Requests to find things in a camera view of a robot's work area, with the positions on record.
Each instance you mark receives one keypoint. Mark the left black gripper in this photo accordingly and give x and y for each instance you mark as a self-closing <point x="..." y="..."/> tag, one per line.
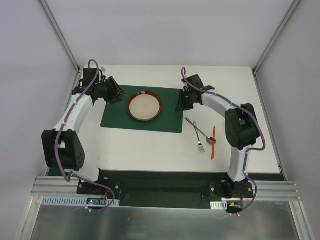
<point x="114" y="90"/>

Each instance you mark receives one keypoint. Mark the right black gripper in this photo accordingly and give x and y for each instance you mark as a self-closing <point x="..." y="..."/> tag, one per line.
<point x="183" y="100"/>

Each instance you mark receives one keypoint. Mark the red rimmed beige plate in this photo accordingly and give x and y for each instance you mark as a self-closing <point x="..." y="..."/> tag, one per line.
<point x="144" y="106"/>

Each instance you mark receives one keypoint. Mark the green placemat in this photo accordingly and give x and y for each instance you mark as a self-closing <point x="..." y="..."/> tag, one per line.
<point x="169" y="120"/>

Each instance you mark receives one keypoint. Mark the copper spoon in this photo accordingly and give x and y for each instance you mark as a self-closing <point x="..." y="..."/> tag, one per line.
<point x="209" y="139"/>

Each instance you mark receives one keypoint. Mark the silver fork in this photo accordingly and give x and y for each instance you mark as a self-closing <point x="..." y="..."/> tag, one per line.
<point x="199" y="145"/>

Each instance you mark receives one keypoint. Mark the orange knife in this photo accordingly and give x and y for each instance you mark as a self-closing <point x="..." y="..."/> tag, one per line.
<point x="213" y="144"/>

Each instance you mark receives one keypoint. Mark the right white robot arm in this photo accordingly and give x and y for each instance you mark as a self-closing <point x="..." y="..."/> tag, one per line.
<point x="241" y="129"/>

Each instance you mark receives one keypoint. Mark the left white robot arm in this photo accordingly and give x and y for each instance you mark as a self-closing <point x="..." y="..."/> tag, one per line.
<point x="61" y="145"/>

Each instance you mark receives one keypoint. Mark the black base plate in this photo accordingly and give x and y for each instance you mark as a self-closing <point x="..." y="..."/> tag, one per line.
<point x="154" y="189"/>

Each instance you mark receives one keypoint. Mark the left aluminium frame post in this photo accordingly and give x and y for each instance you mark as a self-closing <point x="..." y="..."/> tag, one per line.
<point x="59" y="34"/>

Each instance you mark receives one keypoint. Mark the aluminium frame post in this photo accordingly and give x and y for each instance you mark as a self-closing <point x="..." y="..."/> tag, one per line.
<point x="276" y="35"/>
<point x="59" y="34"/>

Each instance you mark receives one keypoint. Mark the right white cable duct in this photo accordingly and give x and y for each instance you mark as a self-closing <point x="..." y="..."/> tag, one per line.
<point x="219" y="205"/>

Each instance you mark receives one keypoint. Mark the white cable duct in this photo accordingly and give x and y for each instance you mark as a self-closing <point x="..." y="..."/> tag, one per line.
<point x="219" y="205"/>
<point x="71" y="201"/>

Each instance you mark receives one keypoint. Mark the aluminium front rail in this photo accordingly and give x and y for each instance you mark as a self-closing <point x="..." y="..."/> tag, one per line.
<point x="266" y="190"/>

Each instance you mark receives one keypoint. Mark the left white cable duct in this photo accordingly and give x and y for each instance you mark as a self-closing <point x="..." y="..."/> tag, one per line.
<point x="71" y="201"/>

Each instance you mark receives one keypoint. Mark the right aluminium frame post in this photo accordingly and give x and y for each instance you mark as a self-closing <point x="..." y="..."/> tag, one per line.
<point x="276" y="35"/>

